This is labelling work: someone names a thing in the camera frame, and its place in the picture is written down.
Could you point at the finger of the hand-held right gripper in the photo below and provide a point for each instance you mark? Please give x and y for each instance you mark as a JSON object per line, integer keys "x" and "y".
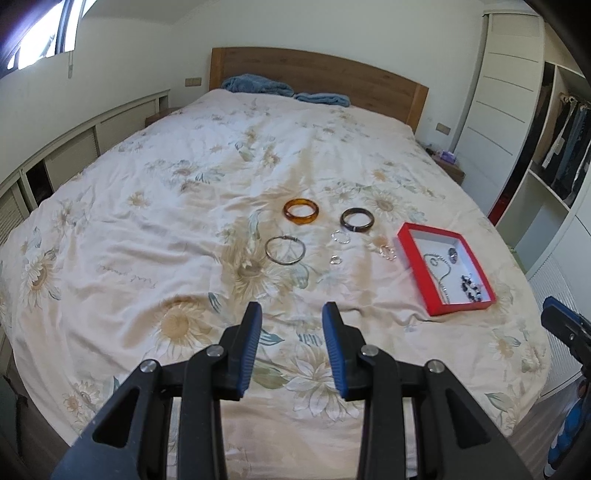
{"x": 565, "y": 318}

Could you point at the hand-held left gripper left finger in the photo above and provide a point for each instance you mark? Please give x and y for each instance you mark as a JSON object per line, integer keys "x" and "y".
{"x": 251, "y": 341}

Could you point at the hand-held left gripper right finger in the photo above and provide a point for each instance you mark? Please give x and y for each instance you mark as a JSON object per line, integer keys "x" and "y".
{"x": 331, "y": 341}

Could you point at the thin silver bangle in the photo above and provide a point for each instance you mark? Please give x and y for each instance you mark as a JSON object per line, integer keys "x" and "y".
{"x": 267, "y": 252}

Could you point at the red jewelry box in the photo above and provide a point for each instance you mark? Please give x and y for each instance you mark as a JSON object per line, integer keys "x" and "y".
{"x": 415, "y": 273}

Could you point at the dark brown bangle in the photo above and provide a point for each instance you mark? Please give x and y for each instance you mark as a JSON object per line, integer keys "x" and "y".
{"x": 344, "y": 222}

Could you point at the amber bangle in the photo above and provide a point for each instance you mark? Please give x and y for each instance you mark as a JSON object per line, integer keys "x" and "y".
{"x": 290, "y": 215}

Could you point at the open white wardrobe shelves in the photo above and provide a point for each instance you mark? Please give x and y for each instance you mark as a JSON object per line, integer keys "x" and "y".
{"x": 545, "y": 217}

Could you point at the floral beige duvet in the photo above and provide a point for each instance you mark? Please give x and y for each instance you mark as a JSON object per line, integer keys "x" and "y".
{"x": 161, "y": 221}

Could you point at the hanging clothes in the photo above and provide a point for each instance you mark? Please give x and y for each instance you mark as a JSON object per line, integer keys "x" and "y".
{"x": 570, "y": 147}

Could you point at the wooden nightstand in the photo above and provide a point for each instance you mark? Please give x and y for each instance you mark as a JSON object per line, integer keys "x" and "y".
{"x": 450, "y": 168}

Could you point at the purple tissue pack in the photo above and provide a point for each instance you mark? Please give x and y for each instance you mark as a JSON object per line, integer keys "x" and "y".
{"x": 448, "y": 156}

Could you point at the white wardrobe door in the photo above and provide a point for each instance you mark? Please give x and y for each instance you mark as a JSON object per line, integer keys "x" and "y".
{"x": 498, "y": 115}

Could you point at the flat blue pillow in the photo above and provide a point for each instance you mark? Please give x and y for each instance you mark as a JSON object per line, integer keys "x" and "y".
{"x": 323, "y": 99}

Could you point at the large blue pillow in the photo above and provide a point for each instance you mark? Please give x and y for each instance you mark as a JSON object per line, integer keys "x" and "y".
{"x": 256, "y": 85}

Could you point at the wooden headboard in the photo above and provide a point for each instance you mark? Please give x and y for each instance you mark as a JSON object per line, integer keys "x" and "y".
{"x": 323, "y": 69}

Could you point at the window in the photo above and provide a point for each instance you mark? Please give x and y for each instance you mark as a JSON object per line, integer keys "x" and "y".
{"x": 64, "y": 23}

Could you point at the wall switch plate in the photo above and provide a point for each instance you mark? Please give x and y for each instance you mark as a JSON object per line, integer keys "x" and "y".
{"x": 193, "y": 82}
{"x": 443, "y": 128}

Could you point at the low white wall cabinet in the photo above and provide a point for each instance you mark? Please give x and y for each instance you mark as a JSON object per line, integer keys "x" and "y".
{"x": 69, "y": 157}

